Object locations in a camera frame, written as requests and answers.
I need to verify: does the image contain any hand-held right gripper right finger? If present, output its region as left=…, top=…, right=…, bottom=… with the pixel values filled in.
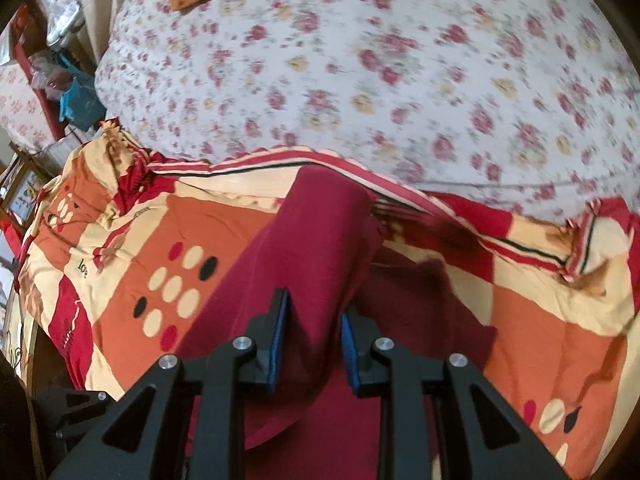
left=340, top=310, right=568, bottom=480

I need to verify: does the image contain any dark red garment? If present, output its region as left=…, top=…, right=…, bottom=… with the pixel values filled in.
left=175, top=164, right=501, bottom=480

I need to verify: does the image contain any red wooden chair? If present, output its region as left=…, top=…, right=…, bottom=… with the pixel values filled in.
left=11, top=7, right=71, bottom=143

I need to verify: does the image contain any blue bag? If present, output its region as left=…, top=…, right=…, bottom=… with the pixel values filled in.
left=57, top=52, right=107, bottom=130

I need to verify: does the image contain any floral bed sheet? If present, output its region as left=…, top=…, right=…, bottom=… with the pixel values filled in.
left=94, top=0, right=640, bottom=223

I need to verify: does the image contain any wooden table with line pattern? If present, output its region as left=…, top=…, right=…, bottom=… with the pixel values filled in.
left=0, top=280, right=40, bottom=391

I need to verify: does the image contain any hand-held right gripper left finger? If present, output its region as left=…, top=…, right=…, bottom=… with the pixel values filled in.
left=50, top=287, right=292, bottom=480

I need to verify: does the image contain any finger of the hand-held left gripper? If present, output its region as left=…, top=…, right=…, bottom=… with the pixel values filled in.
left=32, top=386, right=115, bottom=463

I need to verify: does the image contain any white plastic bag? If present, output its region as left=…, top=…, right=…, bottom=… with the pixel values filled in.
left=44, top=0, right=85, bottom=50

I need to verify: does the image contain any beige curtain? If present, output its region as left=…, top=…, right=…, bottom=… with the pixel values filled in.
left=45, top=0, right=168, bottom=63

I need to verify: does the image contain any wooden framed picture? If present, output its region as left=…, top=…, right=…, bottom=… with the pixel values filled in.
left=0, top=156, right=43, bottom=218

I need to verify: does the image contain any red orange patterned blanket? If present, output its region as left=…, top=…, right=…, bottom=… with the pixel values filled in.
left=15, top=117, right=640, bottom=480

